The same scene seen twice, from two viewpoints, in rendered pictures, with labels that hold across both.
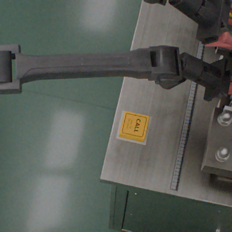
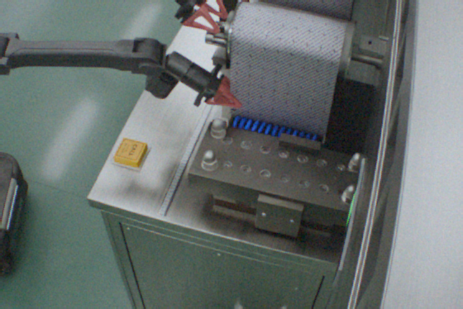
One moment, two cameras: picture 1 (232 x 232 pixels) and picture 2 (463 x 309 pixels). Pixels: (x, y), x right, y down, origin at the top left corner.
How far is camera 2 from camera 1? 73 cm
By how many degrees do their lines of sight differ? 20
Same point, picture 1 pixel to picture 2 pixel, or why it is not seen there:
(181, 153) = (176, 181)
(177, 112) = (179, 144)
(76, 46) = not seen: hidden behind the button
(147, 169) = (137, 192)
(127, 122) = (123, 147)
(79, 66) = (63, 49)
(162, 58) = (145, 46)
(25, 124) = (75, 225)
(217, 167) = (202, 175)
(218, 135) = (209, 146)
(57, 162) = (99, 262)
